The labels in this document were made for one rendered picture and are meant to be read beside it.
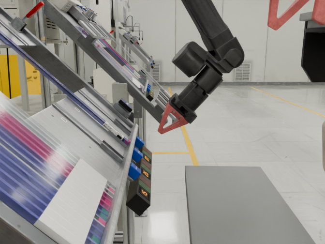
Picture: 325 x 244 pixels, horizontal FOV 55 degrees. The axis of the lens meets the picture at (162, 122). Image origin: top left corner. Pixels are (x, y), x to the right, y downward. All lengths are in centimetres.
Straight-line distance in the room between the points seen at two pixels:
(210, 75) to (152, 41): 763
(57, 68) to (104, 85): 439
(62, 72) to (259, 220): 68
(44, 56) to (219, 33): 53
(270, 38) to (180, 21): 241
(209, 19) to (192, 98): 19
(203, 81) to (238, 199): 30
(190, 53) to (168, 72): 766
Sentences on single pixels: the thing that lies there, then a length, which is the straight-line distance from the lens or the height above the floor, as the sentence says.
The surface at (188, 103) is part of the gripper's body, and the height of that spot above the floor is 84.
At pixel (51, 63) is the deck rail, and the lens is 101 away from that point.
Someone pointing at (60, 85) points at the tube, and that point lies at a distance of 80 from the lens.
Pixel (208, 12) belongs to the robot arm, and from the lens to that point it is 77.
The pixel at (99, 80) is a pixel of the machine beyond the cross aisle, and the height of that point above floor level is 45.
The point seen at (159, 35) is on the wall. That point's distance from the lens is 837.
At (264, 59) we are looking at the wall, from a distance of 885.
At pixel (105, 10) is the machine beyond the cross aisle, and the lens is 537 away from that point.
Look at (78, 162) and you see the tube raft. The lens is 53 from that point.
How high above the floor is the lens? 96
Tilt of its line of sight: 13 degrees down
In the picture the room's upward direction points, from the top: straight up
